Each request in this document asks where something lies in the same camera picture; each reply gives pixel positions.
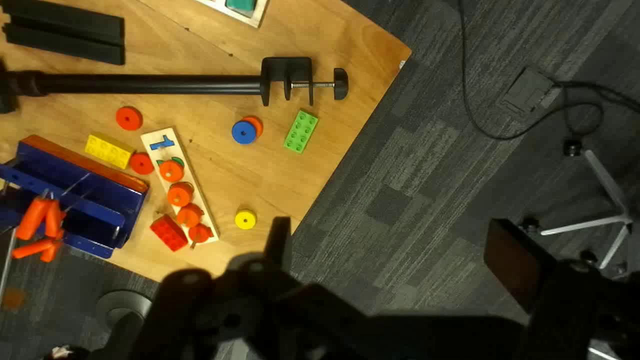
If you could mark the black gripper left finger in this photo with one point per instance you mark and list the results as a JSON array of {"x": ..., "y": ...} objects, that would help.
[{"x": 280, "y": 240}]

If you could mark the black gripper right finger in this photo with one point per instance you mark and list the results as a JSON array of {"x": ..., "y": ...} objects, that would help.
[{"x": 517, "y": 262}]

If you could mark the round yellow block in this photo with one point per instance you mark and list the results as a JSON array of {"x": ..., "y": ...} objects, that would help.
[{"x": 244, "y": 218}]

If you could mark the round blue block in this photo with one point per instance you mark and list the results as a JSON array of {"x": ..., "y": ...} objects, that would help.
[{"x": 244, "y": 132}]

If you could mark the round orange block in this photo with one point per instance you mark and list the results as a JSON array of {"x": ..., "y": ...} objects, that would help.
[{"x": 257, "y": 122}]

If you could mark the white wooden number board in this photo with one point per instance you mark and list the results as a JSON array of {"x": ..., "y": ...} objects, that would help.
[{"x": 161, "y": 140}]

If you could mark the round grey floor base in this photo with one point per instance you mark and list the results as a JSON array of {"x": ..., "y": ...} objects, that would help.
[{"x": 122, "y": 308}]

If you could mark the shape puzzle board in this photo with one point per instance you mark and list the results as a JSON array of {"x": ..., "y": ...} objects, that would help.
[{"x": 257, "y": 15}]

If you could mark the black ridged block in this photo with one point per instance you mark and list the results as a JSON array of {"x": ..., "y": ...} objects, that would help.
[{"x": 62, "y": 31}]

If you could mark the red toy brick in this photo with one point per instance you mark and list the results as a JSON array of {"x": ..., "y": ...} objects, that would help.
[{"x": 168, "y": 233}]

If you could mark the green toy brick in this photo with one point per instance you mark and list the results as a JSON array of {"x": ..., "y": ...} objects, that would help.
[{"x": 301, "y": 131}]

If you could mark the metal tripod stand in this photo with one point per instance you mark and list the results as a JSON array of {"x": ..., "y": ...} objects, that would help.
[{"x": 603, "y": 180}]

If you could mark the grey foot pedal box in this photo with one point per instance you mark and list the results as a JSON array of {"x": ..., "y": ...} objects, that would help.
[{"x": 526, "y": 93}]

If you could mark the black clamp pole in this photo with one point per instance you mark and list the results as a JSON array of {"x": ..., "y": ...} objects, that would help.
[{"x": 167, "y": 84}]

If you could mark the yellow toy brick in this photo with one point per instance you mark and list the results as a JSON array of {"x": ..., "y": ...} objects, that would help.
[{"x": 108, "y": 150}]

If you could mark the blue tool rack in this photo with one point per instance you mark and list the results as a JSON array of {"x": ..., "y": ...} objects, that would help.
[{"x": 72, "y": 193}]

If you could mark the teal puzzle piece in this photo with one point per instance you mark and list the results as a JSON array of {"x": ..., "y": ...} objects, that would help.
[{"x": 240, "y": 5}]

